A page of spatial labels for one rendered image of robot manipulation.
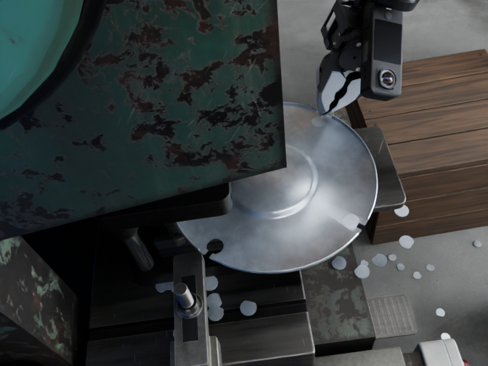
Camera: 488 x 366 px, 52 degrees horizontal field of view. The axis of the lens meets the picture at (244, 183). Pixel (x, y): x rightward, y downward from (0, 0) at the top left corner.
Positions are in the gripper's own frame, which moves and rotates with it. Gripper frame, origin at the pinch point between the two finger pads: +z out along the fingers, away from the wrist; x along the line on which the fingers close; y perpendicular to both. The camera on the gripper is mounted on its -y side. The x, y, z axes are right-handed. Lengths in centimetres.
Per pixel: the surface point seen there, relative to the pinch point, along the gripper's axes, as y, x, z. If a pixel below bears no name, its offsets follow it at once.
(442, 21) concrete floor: 111, -103, 40
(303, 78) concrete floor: 92, -47, 66
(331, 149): -6.3, 0.2, 1.4
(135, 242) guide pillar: -17.9, 26.8, 10.4
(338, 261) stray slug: -17.5, -4.5, 14.0
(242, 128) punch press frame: -29.0, 25.4, -22.9
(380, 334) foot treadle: -14, -37, 53
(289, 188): -12.2, 7.0, 3.9
